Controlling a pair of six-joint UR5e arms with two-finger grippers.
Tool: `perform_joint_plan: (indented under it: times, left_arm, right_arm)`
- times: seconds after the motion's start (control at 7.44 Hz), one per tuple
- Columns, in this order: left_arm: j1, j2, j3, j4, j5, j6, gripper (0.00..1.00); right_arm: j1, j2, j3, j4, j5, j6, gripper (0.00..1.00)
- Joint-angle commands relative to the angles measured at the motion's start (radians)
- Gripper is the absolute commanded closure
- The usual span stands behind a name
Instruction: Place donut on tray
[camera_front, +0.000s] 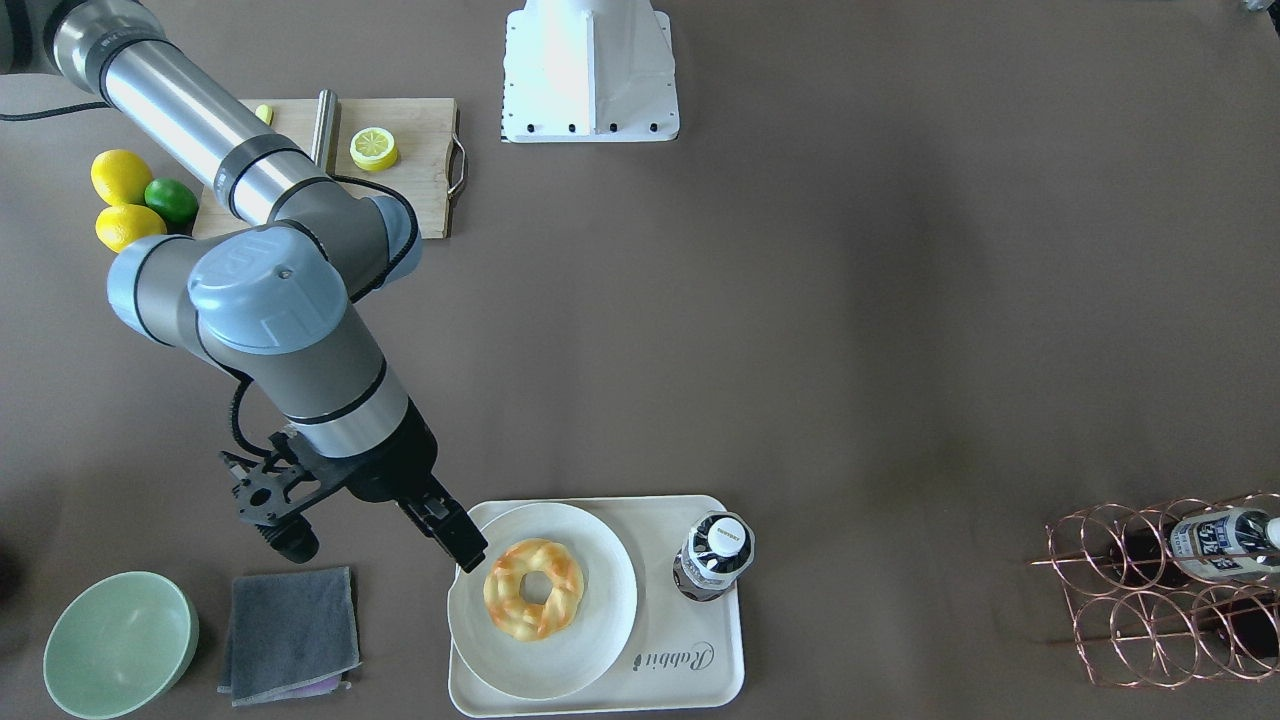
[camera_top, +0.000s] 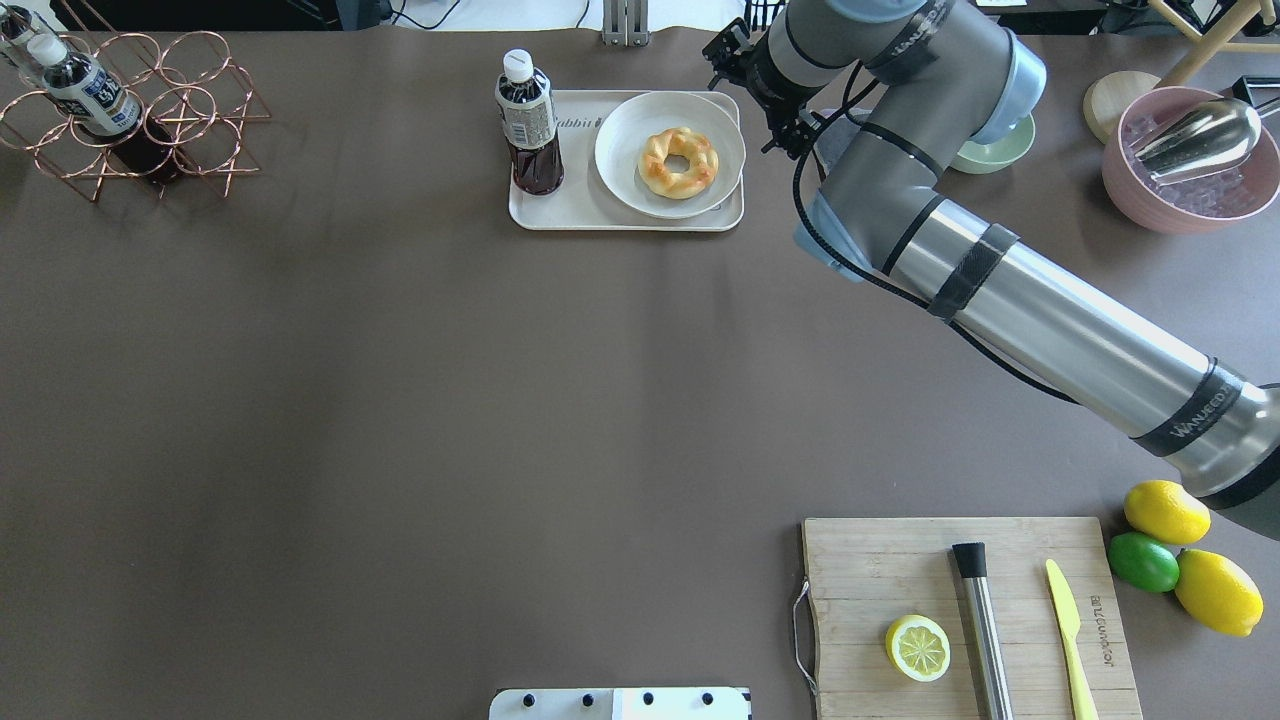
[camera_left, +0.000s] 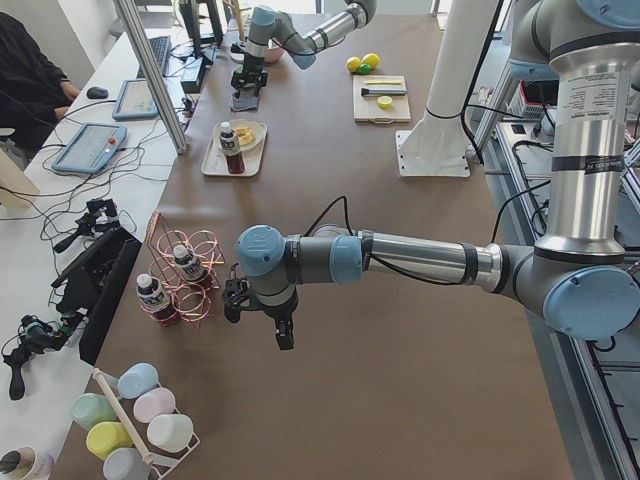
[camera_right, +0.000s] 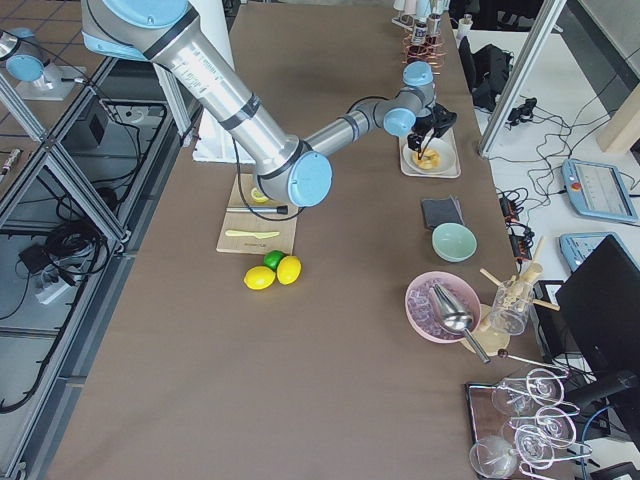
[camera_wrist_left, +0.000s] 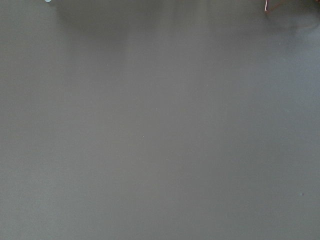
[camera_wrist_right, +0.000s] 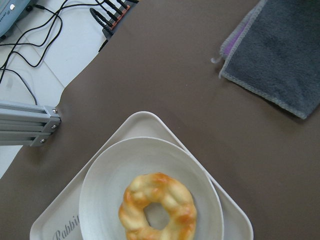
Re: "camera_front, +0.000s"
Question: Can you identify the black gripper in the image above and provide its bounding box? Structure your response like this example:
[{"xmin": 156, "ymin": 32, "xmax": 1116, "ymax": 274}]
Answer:
[{"xmin": 220, "ymin": 404, "xmax": 488, "ymax": 573}]

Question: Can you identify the glazed braided donut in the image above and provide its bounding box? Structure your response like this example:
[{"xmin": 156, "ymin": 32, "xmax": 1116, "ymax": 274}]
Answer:
[{"xmin": 483, "ymin": 538, "xmax": 586, "ymax": 643}]

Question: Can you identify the cream round plate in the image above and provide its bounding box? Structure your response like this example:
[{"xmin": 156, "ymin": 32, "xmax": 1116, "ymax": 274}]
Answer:
[{"xmin": 447, "ymin": 502, "xmax": 637, "ymax": 701}]

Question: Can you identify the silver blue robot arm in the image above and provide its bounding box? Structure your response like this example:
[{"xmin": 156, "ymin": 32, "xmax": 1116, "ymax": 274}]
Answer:
[{"xmin": 5, "ymin": 1, "xmax": 486, "ymax": 571}]

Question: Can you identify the dark drink bottle on tray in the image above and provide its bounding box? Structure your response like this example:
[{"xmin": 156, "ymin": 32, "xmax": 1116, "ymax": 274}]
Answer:
[{"xmin": 673, "ymin": 510, "xmax": 756, "ymax": 602}]

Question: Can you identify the cream rectangular tray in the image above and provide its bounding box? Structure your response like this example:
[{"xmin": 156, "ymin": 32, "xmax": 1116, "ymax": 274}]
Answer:
[{"xmin": 449, "ymin": 495, "xmax": 745, "ymax": 717}]

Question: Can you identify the grey folded cloth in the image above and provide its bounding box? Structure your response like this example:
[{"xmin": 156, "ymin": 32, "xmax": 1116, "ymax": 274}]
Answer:
[{"xmin": 218, "ymin": 566, "xmax": 361, "ymax": 707}]

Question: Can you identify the wooden cutting board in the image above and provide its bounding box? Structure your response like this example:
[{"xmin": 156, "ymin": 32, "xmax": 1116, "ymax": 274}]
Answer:
[{"xmin": 192, "ymin": 96, "xmax": 458, "ymax": 240}]

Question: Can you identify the mint green bowl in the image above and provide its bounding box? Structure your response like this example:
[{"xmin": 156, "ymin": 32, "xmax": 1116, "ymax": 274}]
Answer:
[{"xmin": 44, "ymin": 571, "xmax": 200, "ymax": 719}]

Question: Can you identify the half lemon slice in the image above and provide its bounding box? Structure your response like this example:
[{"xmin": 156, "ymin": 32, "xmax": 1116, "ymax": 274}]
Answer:
[{"xmin": 349, "ymin": 126, "xmax": 401, "ymax": 172}]

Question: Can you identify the steel cylindrical muddler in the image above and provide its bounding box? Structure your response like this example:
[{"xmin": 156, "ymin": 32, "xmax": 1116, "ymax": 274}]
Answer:
[{"xmin": 310, "ymin": 88, "xmax": 340, "ymax": 174}]

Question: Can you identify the green lime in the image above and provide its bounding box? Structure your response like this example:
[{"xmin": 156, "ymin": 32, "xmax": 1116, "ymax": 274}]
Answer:
[{"xmin": 143, "ymin": 177, "xmax": 198, "ymax": 227}]

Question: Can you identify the yellow lemon near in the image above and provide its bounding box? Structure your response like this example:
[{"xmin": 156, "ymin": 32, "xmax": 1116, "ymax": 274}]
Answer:
[{"xmin": 95, "ymin": 204, "xmax": 168, "ymax": 252}]

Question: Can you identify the yellow lemon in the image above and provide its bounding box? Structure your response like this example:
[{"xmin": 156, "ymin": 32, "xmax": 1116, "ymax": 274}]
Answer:
[
  {"xmin": 90, "ymin": 149, "xmax": 154, "ymax": 206},
  {"xmin": 95, "ymin": 204, "xmax": 168, "ymax": 252}
]

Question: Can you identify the yellow lemon far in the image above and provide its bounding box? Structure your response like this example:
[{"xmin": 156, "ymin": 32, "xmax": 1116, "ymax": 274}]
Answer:
[{"xmin": 90, "ymin": 149, "xmax": 154, "ymax": 206}]

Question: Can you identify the bottle in rack upper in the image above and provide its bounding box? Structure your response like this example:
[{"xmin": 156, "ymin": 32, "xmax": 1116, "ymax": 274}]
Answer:
[{"xmin": 1167, "ymin": 507, "xmax": 1279, "ymax": 582}]

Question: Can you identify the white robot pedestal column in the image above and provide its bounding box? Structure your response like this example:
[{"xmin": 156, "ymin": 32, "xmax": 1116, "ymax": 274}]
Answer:
[{"xmin": 500, "ymin": 1, "xmax": 681, "ymax": 143}]

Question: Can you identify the copper wire bottle rack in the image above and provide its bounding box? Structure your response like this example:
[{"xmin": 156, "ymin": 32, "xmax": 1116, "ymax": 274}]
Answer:
[{"xmin": 1041, "ymin": 492, "xmax": 1277, "ymax": 688}]

